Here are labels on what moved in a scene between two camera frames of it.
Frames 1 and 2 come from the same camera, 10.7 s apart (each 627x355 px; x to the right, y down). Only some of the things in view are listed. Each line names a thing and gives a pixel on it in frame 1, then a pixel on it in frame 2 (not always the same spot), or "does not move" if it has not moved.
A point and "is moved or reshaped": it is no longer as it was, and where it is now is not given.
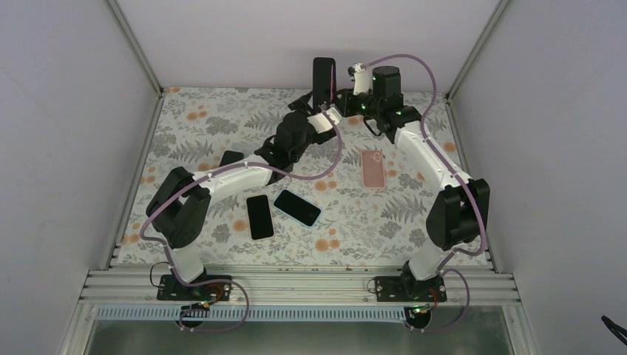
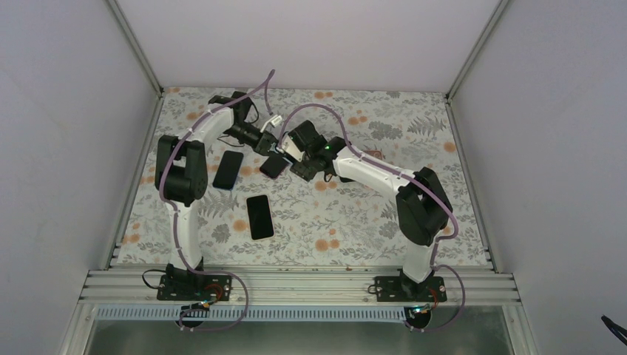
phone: x=324 y=81 is moved or reshaped
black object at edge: x=616 y=328 does not move
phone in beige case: x=259 y=217 does not move
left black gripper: x=302 y=103 to x=265 y=143
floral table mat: x=367 y=208 does not move
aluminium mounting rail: x=296 y=286 does not move
